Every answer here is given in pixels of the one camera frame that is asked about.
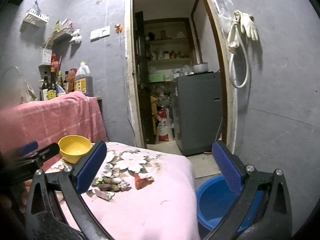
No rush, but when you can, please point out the white rubber glove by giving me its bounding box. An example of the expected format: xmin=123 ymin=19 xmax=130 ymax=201
xmin=227 ymin=10 xmax=259 ymax=53

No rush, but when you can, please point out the green box on shelf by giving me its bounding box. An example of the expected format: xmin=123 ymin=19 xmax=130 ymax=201
xmin=149 ymin=73 xmax=164 ymax=83

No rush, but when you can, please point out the red gold crumpled wrapper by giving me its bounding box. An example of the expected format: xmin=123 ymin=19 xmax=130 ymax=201
xmin=134 ymin=173 xmax=154 ymax=190

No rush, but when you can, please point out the metal pot on cabinet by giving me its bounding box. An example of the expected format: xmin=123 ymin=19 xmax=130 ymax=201
xmin=193 ymin=62 xmax=209 ymax=74

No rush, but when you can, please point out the white wall basket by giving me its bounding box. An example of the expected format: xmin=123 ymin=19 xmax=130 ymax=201
xmin=23 ymin=8 xmax=49 ymax=27

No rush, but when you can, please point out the large oil jug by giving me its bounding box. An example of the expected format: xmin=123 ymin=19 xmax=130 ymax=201
xmin=73 ymin=61 xmax=93 ymax=97

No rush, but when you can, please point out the person's hand at left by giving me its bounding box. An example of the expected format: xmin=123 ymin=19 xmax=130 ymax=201
xmin=1 ymin=180 xmax=32 ymax=215

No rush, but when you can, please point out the blue plastic basin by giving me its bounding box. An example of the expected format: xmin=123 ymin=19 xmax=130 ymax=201
xmin=196 ymin=174 xmax=263 ymax=233

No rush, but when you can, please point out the grey metal cabinet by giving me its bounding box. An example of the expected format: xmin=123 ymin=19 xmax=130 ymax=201
xmin=170 ymin=72 xmax=222 ymax=156

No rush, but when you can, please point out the red white sack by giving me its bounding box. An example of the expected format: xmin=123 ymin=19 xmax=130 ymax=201
xmin=156 ymin=108 xmax=174 ymax=142

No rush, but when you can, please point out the beige rag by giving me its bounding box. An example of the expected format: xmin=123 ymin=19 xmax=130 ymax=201
xmin=16 ymin=79 xmax=37 ymax=104

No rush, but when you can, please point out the yellow plastic bowl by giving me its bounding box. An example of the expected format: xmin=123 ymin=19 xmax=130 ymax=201
xmin=58 ymin=135 xmax=92 ymax=164

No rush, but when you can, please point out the wall corner shelf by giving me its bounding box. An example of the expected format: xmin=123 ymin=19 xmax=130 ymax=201
xmin=53 ymin=27 xmax=74 ymax=43

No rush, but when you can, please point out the white wall switch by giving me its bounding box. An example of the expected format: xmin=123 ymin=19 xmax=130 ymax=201
xmin=90 ymin=25 xmax=111 ymax=41

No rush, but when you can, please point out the dark sauce bottle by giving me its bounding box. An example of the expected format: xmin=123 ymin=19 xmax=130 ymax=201
xmin=47 ymin=67 xmax=56 ymax=100

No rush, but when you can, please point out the silver foil trash pile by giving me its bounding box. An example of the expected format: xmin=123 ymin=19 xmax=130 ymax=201
xmin=86 ymin=163 xmax=131 ymax=202

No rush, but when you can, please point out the white hose loop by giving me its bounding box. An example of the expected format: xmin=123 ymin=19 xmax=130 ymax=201
xmin=228 ymin=22 xmax=251 ymax=89

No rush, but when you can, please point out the red plaid cloth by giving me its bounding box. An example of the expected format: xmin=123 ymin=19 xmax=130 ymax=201
xmin=1 ymin=92 xmax=107 ymax=164

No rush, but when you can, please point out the pink floral table cloth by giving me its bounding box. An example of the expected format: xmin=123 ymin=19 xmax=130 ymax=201
xmin=44 ymin=141 xmax=201 ymax=240

